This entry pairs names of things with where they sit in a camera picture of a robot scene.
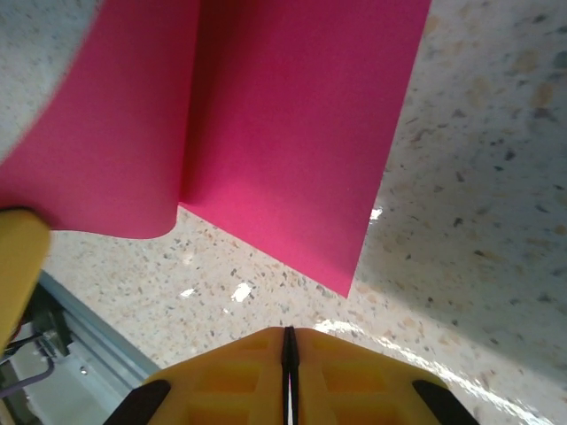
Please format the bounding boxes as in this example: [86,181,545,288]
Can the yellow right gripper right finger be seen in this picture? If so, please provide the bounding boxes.
[288,326,482,425]

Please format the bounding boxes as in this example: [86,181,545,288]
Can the pink paper sheet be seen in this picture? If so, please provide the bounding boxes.
[0,0,433,300]

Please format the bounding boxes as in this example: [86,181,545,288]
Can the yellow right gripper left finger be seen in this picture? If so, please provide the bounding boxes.
[104,326,289,425]

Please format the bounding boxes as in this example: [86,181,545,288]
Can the aluminium mounting rail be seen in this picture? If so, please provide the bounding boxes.
[37,269,163,393]

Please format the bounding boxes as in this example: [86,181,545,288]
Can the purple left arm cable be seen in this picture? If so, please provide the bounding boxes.
[0,369,52,399]

